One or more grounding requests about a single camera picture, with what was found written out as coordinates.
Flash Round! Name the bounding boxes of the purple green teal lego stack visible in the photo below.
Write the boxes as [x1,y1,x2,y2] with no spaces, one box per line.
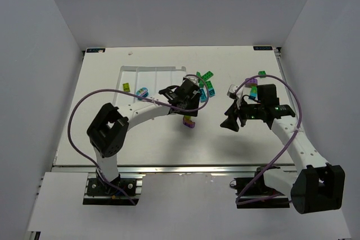
[249,85,257,100]

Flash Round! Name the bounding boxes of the purple lime lego stack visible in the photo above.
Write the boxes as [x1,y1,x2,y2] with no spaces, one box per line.
[182,115,196,129]

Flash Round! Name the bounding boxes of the teal oval flower lego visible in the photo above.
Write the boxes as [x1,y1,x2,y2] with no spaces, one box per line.
[136,87,149,101]

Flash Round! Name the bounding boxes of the lime green lego brick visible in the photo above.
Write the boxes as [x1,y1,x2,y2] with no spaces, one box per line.
[122,83,131,93]

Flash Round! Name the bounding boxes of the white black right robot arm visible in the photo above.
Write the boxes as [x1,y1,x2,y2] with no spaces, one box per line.
[220,84,345,214]

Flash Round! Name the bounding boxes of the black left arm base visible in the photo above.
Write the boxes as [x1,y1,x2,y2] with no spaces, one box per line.
[83,176,142,206]

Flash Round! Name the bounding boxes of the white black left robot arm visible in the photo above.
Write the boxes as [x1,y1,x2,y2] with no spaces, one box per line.
[87,79,200,184]

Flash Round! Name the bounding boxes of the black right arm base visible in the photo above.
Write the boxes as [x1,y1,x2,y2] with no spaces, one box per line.
[229,166,292,209]

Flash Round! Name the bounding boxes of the teal long lego brick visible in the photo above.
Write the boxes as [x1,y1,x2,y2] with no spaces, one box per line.
[199,88,207,103]

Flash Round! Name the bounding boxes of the teal small lego brick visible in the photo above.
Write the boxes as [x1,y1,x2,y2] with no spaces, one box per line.
[208,88,215,97]

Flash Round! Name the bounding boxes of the green lego brick lower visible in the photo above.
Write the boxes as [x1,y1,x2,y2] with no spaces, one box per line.
[199,80,213,89]

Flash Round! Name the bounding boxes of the purple arch lego brick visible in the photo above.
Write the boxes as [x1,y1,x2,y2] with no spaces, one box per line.
[245,78,258,88]

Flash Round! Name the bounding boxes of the green lego brick upper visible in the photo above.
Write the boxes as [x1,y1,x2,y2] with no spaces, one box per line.
[202,71,214,81]

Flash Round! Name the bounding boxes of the green small lego cube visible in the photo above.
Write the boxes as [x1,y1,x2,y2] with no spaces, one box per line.
[258,70,267,78]

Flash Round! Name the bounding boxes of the white divided sorting tray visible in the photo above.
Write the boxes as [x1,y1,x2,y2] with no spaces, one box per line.
[116,66,187,98]

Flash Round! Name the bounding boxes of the black corner label right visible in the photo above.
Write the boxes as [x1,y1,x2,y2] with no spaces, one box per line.
[253,46,273,51]

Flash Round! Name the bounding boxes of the black corner label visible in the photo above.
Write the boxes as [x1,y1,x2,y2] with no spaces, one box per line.
[253,46,273,51]
[86,48,106,53]

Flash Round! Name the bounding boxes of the black corner label left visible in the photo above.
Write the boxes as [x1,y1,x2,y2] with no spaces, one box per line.
[86,48,106,53]

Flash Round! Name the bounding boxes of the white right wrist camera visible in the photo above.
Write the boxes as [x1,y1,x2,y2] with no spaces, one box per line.
[227,84,244,108]

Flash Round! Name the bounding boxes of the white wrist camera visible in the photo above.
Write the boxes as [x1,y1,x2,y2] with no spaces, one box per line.
[227,84,244,108]
[183,74,199,85]

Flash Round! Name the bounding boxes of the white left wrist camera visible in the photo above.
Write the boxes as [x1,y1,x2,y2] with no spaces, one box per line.
[183,74,199,85]

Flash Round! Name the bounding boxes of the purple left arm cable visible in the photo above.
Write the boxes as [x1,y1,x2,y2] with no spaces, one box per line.
[69,74,209,206]

